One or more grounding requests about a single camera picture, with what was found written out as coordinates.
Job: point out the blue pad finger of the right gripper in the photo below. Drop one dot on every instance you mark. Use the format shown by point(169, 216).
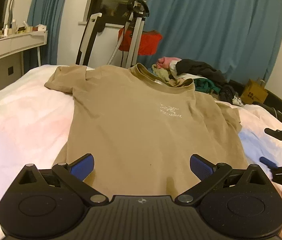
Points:
point(267, 162)

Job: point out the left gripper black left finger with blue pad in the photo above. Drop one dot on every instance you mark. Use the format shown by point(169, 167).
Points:
point(73, 176)

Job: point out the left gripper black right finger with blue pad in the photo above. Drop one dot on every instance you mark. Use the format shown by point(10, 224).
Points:
point(210, 176)

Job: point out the beige t-shirt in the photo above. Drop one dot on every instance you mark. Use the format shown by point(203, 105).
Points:
point(142, 132)

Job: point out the pile of mixed clothes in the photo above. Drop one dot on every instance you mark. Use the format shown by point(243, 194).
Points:
point(206, 79)

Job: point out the black bedside sofa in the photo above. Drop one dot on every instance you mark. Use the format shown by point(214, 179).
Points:
point(273, 104)

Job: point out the brown paper bag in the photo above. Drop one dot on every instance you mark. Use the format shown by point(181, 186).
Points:
point(254, 91)

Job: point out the blue right curtain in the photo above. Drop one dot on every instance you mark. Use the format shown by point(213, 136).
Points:
point(240, 38)

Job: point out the blue curtain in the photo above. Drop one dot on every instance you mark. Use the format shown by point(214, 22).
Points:
point(240, 38)
point(48, 13)

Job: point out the white dressing desk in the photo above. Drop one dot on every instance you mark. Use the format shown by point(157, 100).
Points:
point(11, 54)

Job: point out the white black folded treadmill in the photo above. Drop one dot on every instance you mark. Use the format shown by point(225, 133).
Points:
point(87, 41)

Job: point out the red cloth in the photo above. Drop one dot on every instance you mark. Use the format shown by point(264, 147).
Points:
point(148, 44)

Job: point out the cosmetics clutter on desk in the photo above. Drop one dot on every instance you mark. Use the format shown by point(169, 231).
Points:
point(13, 29)

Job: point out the blue left curtain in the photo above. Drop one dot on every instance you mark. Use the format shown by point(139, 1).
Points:
point(48, 13)

